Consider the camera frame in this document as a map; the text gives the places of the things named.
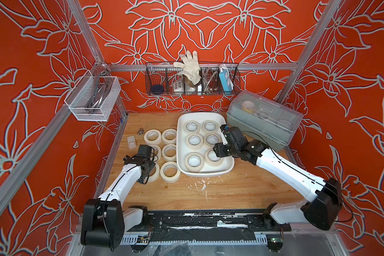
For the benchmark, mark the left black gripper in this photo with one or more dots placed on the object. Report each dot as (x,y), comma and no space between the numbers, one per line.
(151,165)

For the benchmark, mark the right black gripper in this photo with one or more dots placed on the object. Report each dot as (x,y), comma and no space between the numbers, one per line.
(218,150)

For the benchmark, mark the masking tape roll three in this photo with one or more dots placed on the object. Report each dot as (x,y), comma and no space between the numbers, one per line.
(156,153)

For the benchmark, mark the masking tape roll four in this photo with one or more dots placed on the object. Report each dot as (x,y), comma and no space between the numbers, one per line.
(153,137)

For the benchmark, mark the masking tape roll five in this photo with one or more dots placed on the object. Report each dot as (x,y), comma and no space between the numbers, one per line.
(169,152)

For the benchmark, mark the masking tape roll ten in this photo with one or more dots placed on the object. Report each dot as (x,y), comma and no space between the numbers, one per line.
(169,172)

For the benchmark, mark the masking tape roll one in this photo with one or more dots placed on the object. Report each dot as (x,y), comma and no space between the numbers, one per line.
(169,136)

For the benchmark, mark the masking tape roll nine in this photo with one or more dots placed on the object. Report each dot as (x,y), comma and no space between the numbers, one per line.
(211,139)

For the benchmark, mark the white plastic storage tray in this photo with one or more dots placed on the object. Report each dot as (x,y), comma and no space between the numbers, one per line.
(183,151)

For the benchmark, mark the masking tape roll two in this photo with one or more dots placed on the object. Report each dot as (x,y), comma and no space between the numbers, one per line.
(192,127)

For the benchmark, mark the masking tape roll seven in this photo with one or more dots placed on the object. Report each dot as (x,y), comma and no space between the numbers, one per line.
(210,126)

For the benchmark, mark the masking tape roll eight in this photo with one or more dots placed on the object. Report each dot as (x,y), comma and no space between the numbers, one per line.
(194,141)

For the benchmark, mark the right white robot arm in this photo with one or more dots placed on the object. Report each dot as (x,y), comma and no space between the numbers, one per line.
(322,198)

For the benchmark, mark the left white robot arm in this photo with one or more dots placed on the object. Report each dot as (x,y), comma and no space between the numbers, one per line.
(104,222)

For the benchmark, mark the masking tape roll twelve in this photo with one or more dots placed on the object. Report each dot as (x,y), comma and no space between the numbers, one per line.
(155,173)

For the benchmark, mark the small clear plastic box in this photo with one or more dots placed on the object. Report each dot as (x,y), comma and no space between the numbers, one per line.
(131,142)

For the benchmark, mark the grey lidded plastic box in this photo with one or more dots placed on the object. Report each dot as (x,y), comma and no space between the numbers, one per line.
(265,119)

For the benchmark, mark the masking tape roll eleven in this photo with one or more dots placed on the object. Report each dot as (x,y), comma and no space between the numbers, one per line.
(212,159)

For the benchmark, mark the masking tape roll six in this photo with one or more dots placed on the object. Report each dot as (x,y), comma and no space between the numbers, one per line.
(194,162)

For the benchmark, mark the dark blue round container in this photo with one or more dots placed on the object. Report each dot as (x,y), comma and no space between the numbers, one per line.
(157,89)

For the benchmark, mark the blue white device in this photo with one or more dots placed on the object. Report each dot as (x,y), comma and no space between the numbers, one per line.
(225,80)

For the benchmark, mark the white power strip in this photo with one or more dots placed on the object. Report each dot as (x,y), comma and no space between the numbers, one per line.
(178,86)

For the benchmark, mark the white work glove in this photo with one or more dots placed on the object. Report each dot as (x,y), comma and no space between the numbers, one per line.
(189,67)

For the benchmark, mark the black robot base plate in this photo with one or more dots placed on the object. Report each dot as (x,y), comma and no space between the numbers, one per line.
(206,227)

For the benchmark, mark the white mesh wall basket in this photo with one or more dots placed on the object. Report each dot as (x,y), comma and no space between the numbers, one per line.
(94,98)

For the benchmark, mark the black wire wall basket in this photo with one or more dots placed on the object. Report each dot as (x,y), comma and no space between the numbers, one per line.
(209,79)

